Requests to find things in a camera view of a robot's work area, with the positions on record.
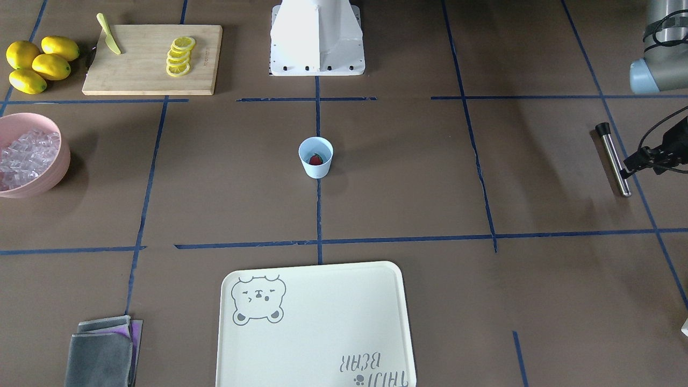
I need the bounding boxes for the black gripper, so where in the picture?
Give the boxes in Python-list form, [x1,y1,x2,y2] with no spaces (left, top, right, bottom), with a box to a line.
[619,117,687,179]

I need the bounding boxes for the steel muddler black handle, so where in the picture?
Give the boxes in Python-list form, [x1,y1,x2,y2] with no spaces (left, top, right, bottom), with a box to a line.
[594,122,632,198]

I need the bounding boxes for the red strawberry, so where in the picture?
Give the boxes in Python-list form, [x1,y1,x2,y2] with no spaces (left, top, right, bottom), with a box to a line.
[307,153,325,166]

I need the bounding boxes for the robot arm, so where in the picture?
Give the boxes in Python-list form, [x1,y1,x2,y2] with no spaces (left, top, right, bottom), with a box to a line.
[621,1,687,178]

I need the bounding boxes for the light blue plastic cup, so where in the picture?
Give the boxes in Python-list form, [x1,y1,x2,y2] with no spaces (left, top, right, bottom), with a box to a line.
[299,137,334,179]

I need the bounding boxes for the clear ice cubes pile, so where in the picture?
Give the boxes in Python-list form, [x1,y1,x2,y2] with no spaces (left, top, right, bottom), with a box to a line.
[1,128,61,191]

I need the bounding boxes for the cream bear serving tray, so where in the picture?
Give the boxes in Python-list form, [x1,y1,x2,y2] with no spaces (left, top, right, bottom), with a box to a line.
[214,261,417,386]

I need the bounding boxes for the lemon slices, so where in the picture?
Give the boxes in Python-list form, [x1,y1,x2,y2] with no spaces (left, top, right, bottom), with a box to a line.
[166,36,196,77]

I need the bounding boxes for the wooden cutting board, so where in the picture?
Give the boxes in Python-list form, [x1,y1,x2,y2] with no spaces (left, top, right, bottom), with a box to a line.
[83,25,223,96]

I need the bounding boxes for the folded grey cloth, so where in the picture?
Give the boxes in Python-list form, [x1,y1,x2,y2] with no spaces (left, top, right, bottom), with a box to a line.
[64,314,143,386]

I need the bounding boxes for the pink bowl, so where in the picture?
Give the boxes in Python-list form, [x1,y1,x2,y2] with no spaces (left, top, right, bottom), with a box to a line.
[2,112,71,198]

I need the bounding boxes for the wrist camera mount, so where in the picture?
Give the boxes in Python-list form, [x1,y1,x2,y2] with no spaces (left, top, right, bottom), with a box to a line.
[638,144,687,175]

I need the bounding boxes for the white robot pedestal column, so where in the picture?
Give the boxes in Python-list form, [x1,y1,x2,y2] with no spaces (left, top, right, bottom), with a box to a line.
[270,1,363,53]

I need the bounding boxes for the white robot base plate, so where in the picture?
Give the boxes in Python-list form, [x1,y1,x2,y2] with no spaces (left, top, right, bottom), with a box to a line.
[269,5,366,77]

